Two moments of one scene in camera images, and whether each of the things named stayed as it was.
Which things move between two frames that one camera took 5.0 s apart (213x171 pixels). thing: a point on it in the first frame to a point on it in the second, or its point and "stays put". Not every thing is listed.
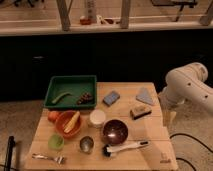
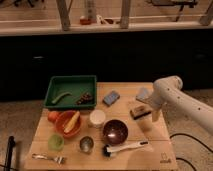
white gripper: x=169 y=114 to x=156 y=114
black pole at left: x=11 y=143 stays put
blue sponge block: x=111 y=99 stays put
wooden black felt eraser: x=139 y=110 stays put
